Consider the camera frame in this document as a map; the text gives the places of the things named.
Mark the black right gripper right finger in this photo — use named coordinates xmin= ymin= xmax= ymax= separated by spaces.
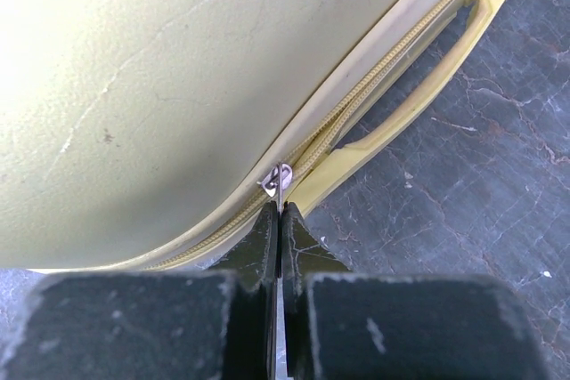
xmin=281 ymin=203 xmax=549 ymax=379

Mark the yellow suitcase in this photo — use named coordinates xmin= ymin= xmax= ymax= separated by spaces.
xmin=1 ymin=0 xmax=505 ymax=273

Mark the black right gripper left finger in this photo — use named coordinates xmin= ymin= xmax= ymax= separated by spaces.
xmin=1 ymin=203 xmax=279 ymax=379

